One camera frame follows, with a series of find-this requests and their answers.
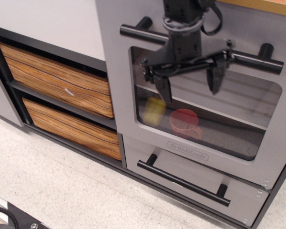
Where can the black oven door handle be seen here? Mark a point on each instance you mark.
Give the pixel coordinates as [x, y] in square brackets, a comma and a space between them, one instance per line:
[262, 61]

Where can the red toy cup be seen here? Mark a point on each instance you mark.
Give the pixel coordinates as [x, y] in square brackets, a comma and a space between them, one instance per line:
[184, 124]

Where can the lower wood-pattern storage bin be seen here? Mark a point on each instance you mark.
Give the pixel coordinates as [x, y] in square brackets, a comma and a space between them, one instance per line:
[94, 137]

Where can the upper wood-pattern storage bin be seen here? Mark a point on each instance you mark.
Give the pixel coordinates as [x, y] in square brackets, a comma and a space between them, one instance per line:
[75, 87]

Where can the yellow toy bell pepper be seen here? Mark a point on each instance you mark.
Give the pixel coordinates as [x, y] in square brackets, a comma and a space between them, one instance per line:
[154, 110]

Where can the black drawer handle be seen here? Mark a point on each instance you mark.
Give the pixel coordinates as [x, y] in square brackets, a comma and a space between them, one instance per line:
[218, 197]

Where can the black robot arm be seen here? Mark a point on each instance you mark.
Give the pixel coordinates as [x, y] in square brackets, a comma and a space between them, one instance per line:
[185, 21]

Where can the wood-pattern storage bin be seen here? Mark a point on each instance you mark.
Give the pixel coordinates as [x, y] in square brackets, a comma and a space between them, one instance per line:
[94, 137]
[75, 87]

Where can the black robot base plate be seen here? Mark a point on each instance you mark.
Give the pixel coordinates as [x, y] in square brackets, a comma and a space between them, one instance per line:
[25, 220]

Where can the grey toy oven door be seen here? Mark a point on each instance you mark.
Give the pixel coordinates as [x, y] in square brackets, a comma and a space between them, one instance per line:
[237, 136]

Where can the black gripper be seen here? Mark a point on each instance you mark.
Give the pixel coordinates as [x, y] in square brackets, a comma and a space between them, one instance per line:
[184, 53]

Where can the wooden countertop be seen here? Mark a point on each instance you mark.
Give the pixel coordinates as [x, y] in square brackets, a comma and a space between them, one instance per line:
[273, 6]

